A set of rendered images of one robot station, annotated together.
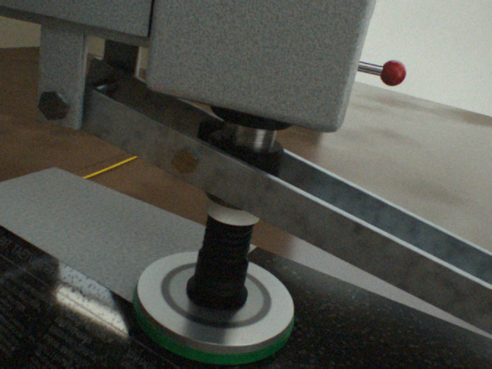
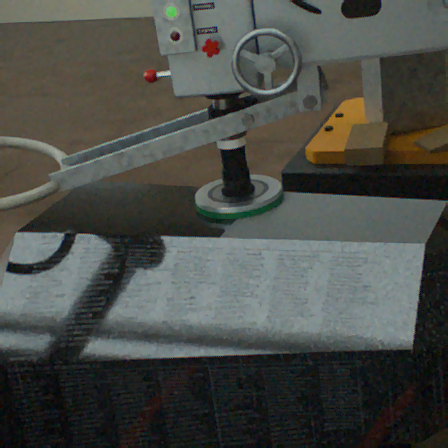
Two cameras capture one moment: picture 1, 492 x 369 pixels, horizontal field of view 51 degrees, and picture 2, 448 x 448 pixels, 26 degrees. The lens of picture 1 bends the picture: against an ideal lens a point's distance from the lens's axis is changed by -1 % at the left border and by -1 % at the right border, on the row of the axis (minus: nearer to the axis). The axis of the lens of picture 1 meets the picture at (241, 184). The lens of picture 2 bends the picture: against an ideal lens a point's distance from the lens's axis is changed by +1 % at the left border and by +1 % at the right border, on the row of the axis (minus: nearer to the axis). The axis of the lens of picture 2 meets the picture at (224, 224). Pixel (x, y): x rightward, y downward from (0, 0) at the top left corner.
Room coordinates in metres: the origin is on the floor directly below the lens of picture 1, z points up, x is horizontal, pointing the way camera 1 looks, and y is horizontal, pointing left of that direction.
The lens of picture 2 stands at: (2.78, 0.05, 1.72)
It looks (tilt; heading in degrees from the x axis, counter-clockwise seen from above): 23 degrees down; 182
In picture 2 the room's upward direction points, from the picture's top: 8 degrees counter-clockwise
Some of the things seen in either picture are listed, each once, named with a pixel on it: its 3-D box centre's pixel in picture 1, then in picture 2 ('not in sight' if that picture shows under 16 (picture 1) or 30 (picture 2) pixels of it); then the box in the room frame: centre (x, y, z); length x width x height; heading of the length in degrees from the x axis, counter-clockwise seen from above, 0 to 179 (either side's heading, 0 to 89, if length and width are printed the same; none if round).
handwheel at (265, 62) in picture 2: not in sight; (267, 58); (0.73, 0.11, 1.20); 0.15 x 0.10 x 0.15; 83
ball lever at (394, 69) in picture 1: (375, 69); (160, 75); (0.65, -0.13, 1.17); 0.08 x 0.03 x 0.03; 83
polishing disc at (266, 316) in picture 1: (216, 296); (238, 192); (0.59, 0.00, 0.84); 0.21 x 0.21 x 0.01
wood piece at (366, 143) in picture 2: not in sight; (367, 143); (0.26, 0.37, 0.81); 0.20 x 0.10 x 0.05; 166
